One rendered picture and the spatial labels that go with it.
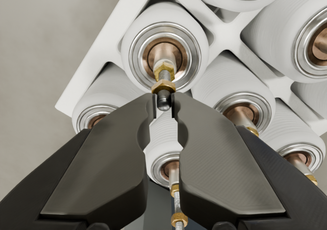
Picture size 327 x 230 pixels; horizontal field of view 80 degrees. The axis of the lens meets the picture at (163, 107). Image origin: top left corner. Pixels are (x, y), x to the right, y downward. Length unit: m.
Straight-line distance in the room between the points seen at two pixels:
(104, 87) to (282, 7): 0.22
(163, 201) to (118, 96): 0.29
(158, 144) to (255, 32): 0.20
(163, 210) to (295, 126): 0.29
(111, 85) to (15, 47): 0.35
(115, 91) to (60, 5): 0.29
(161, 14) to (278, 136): 0.22
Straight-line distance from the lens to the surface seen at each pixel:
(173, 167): 0.29
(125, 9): 0.28
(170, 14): 0.21
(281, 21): 0.26
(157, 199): 0.46
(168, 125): 0.31
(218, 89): 0.24
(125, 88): 0.26
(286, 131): 0.32
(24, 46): 0.57
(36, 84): 0.59
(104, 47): 0.29
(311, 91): 0.36
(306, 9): 0.25
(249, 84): 0.25
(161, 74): 0.16
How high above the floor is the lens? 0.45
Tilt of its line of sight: 60 degrees down
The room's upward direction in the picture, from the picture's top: 179 degrees counter-clockwise
